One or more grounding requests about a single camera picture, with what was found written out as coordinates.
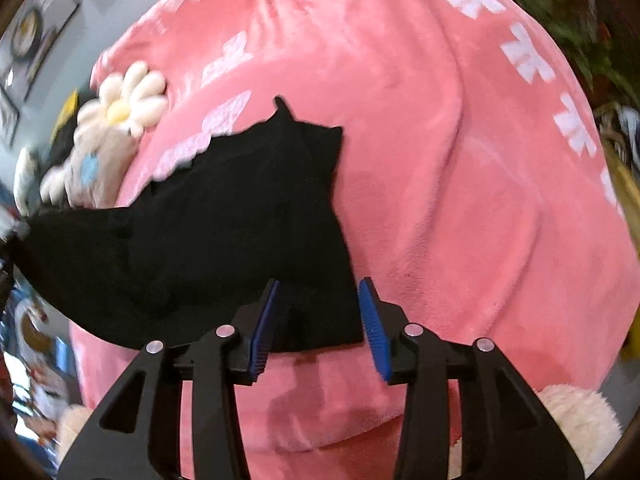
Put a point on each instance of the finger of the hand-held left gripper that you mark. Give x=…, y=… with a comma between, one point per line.
x=5, y=272

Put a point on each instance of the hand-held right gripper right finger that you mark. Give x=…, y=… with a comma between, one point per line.
x=375, y=330

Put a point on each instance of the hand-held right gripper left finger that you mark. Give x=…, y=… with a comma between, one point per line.
x=262, y=330

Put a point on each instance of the black sweater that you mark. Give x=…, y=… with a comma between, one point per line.
x=225, y=220

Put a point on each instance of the pile of clothes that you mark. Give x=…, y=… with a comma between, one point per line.
x=625, y=125

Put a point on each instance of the blue cartoon printed cushion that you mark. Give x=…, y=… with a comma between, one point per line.
x=35, y=335

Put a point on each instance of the white plush toy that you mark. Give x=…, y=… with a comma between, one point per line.
x=25, y=180

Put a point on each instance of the grey plush pillow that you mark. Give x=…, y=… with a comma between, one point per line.
x=100, y=175

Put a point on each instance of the pink printed blanket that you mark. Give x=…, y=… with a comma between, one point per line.
x=450, y=210

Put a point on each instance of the yellow and black garment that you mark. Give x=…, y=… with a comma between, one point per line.
x=67, y=115

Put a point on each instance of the cream flower plush pillow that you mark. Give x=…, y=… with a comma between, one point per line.
x=132, y=92

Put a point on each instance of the white fluffy cushion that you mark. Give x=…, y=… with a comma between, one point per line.
x=580, y=420

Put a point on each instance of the gold metal rack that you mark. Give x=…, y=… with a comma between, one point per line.
x=622, y=180

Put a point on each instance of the green potted plant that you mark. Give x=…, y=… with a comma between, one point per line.
x=550, y=5

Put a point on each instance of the framed wall picture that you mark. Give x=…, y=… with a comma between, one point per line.
x=30, y=30

